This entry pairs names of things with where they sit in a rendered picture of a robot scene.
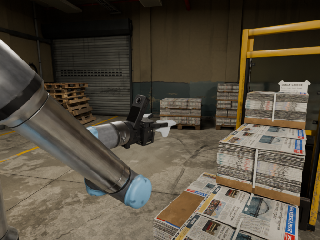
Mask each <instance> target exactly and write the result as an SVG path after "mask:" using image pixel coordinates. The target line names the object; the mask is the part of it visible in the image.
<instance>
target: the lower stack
mask: <svg viewBox="0 0 320 240"><path fill-rule="evenodd" d="M216 185H217V183H216V175H214V174H210V173H206V172H204V173H203V174H201V175H200V176H199V177H198V178H197V179H196V180H195V181H194V182H193V183H192V184H190V186H188V187H187V188H186V190H185V191H186V192H189V193H192V194H195V195H198V196H201V197H204V198H205V197H206V196H207V195H208V194H209V192H210V191H211V190H212V189H213V188H214V187H215V186H216ZM167 207H168V206H167ZM165 208H166V207H165ZM165 208H164V209H165ZM164 209H163V210H164ZM163 210H162V211H163ZM162 211H161V212H162ZM161 212H160V213H161ZM160 213H159V214H160ZM159 214H158V215H159ZM158 215H157V216H158ZM157 216H156V217H155V218H154V228H153V230H154V234H153V236H154V237H155V238H154V240H171V239H172V237H173V236H174V235H175V234H176V233H177V231H178V230H179V229H180V227H178V226H176V225H173V224H171V223H169V222H167V221H165V220H162V219H159V218H157Z"/></svg>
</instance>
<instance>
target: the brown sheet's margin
mask: <svg viewBox="0 0 320 240"><path fill-rule="evenodd" d="M216 183H218V184H222V185H225V186H229V187H232V188H236V189H239V190H243V191H247V192H251V193H254V194H258V195H261V196H264V197H268V198H272V199H275V200H280V201H283V202H286V203H290V204H293V205H297V206H299V205H300V197H298V196H294V195H290V194H286V193H283V192H279V191H275V190H270V189H267V188H263V187H259V186H255V188H253V185H251V184H247V183H244V182H240V181H236V180H231V179H227V178H224V177H220V176H217V175H216Z"/></svg>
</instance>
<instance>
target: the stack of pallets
mask: <svg viewBox="0 0 320 240"><path fill-rule="evenodd" d="M71 84H73V87H71V86H70V85H71ZM80 84H83V87H80ZM48 85H52V87H49V86H48ZM60 85H62V87H61V86H60ZM85 87H88V83H44V89H45V90H46V91H47V90H50V91H48V92H47V93H48V94H50V95H51V96H52V97H53V98H54V99H55V100H56V101H57V102H58V103H59V104H60V105H62V106H63V107H64V108H65V109H66V110H67V109H68V108H67V106H66V104H65V102H66V101H69V100H76V99H78V97H82V98H86V95H84V91H85ZM68 89H71V90H70V91H68ZM77 89H81V91H77ZM58 90H60V91H58ZM76 93H80V94H79V95H76ZM67 94H69V95H67ZM69 98H72V99H69Z"/></svg>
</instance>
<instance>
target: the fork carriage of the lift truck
mask: <svg viewBox="0 0 320 240"><path fill-rule="evenodd" d="M298 208H299V219H298V229H300V230H303V231H306V229H307V222H308V216H309V210H310V199H309V198H305V197H300V205H299V206H298Z"/></svg>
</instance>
